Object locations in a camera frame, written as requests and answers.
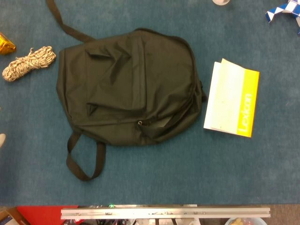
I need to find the black fabric backpack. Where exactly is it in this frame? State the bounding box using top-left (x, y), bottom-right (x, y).
top-left (45, 0), bottom-right (208, 181)

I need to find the cardboard box with blue label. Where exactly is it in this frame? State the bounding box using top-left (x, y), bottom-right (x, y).
top-left (0, 207), bottom-right (29, 225)

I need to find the gold foil packet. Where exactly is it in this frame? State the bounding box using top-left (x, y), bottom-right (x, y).
top-left (0, 32), bottom-right (16, 55)

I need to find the red panel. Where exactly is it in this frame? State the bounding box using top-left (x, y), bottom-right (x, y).
top-left (16, 205), bottom-right (79, 225)

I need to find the blue white snake puzzle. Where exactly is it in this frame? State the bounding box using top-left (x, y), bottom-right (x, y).
top-left (265, 0), bottom-right (300, 36)

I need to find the blue felt table mat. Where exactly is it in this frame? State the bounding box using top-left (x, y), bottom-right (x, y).
top-left (0, 0), bottom-right (300, 207)

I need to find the aluminium profile rail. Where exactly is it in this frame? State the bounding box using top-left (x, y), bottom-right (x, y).
top-left (60, 207), bottom-right (271, 220)

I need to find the round clear plastic tub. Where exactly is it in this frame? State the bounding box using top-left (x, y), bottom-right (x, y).
top-left (224, 217), bottom-right (267, 225)

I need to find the white and yellow Lexicon book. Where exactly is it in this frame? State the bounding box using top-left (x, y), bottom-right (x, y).
top-left (203, 58), bottom-right (260, 138)

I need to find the beige speckled rope bundle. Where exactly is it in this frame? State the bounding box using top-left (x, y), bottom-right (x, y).
top-left (2, 45), bottom-right (57, 82)

